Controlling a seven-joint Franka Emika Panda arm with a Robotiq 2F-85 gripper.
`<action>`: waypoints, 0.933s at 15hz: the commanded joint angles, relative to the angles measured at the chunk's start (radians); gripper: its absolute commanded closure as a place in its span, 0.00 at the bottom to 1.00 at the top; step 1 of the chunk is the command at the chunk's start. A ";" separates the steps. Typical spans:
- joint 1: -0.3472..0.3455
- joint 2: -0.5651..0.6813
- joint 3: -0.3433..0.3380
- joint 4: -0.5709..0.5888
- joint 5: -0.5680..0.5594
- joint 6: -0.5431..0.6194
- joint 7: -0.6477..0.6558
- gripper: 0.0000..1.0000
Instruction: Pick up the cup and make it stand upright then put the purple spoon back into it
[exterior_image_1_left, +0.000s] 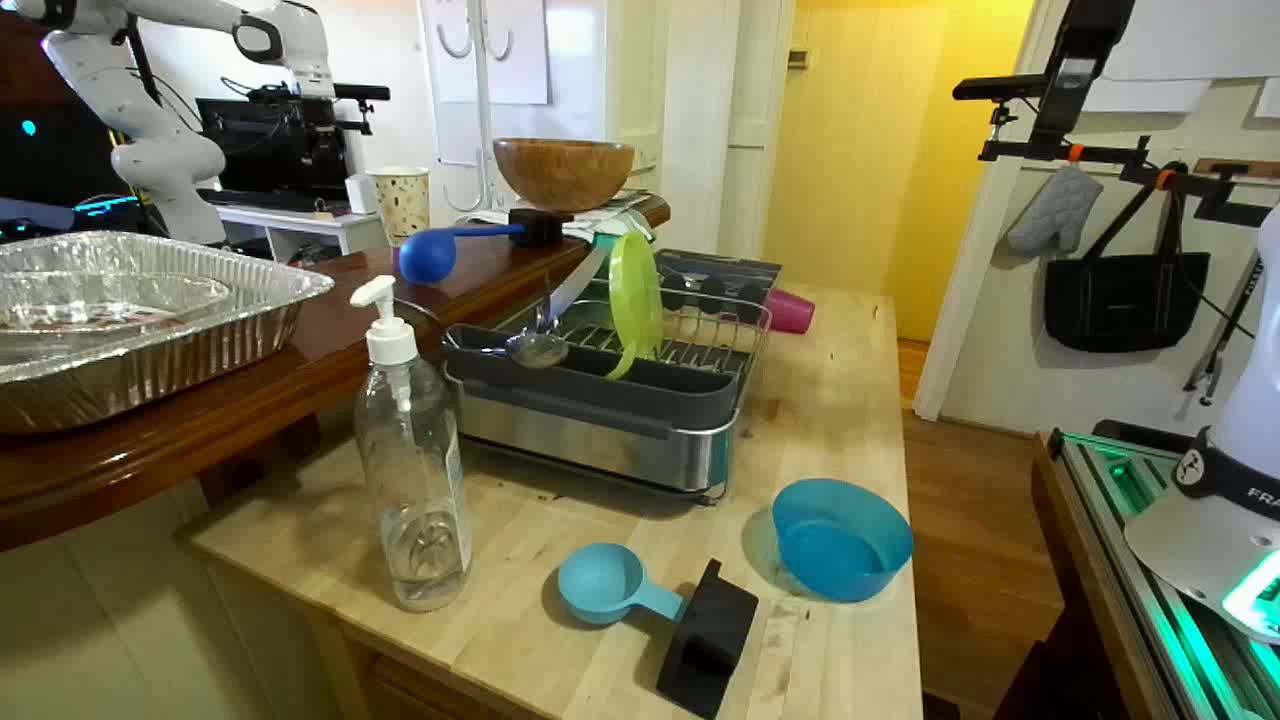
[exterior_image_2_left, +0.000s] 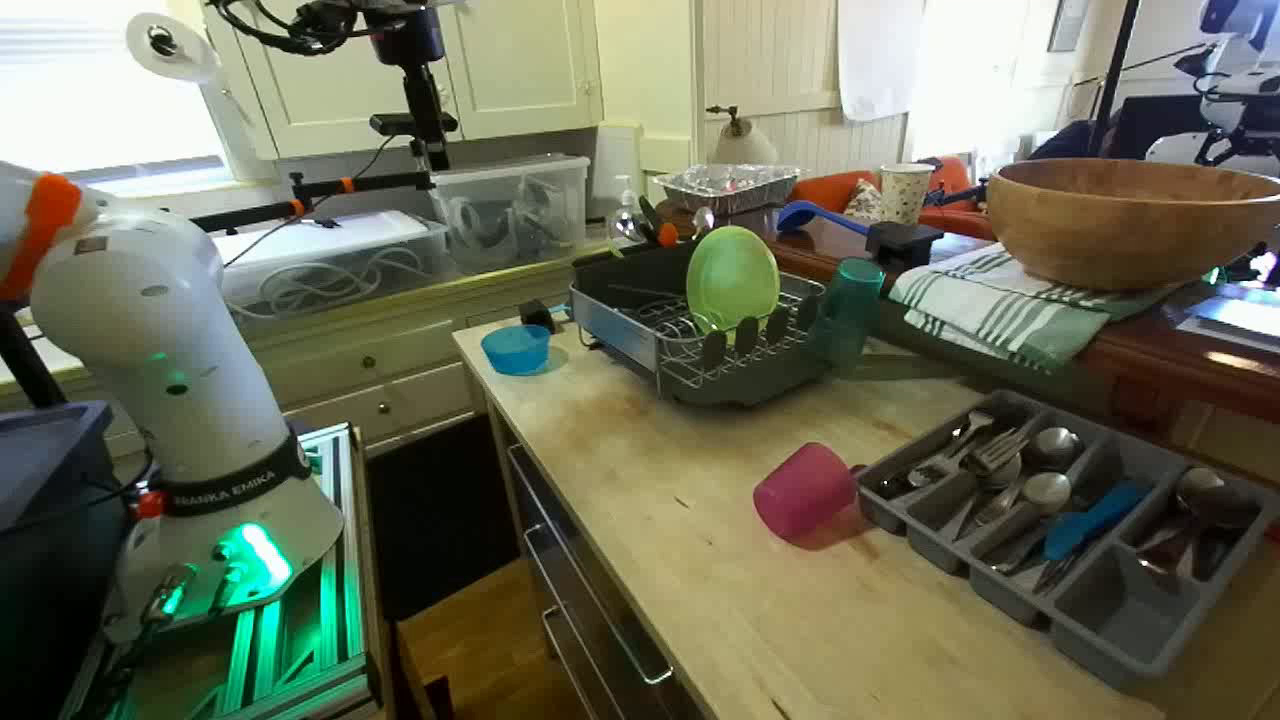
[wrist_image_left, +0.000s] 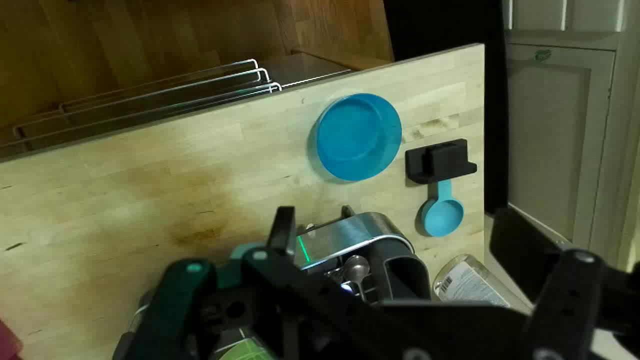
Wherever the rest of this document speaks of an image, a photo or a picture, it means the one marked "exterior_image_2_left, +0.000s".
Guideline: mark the pink plastic cup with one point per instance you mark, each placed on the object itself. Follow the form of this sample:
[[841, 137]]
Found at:
[[811, 499]]

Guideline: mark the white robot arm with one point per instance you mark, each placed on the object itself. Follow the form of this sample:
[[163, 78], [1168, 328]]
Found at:
[[137, 297]]

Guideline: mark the teal plastic cup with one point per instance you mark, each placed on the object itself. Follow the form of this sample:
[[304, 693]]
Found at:
[[855, 301]]

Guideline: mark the paper cup with dots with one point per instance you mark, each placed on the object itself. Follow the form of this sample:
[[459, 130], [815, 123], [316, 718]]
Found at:
[[902, 190]]

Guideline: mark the grey dish drying rack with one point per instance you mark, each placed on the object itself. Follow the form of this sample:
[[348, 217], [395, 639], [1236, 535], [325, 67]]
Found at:
[[633, 306]]

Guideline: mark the black block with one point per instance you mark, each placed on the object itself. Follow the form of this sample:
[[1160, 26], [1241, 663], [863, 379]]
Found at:
[[536, 313]]

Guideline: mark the blue plastic bowl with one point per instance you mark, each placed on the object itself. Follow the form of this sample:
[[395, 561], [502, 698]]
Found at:
[[516, 351]]

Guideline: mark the aluminium foil tray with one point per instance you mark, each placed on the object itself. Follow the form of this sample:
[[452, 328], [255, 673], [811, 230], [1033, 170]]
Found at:
[[728, 190]]

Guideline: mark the blue ladle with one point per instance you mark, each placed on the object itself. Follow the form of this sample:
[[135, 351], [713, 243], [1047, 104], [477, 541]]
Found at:
[[841, 239]]

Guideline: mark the clear plastic storage bin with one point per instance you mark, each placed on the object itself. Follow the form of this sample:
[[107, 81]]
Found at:
[[469, 220]]

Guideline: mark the green striped dish towel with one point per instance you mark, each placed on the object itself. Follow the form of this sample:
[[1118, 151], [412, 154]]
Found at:
[[989, 306]]

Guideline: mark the large wooden bowl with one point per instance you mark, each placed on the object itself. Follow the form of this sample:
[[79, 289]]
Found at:
[[1131, 224]]

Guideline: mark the grey cutlery tray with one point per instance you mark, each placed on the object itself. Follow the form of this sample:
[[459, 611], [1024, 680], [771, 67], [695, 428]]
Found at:
[[1114, 546]]

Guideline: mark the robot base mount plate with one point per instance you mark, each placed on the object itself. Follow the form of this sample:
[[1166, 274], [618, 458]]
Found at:
[[249, 613]]

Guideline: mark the blue handled utensil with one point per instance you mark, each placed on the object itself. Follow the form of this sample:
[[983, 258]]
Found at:
[[1094, 522]]

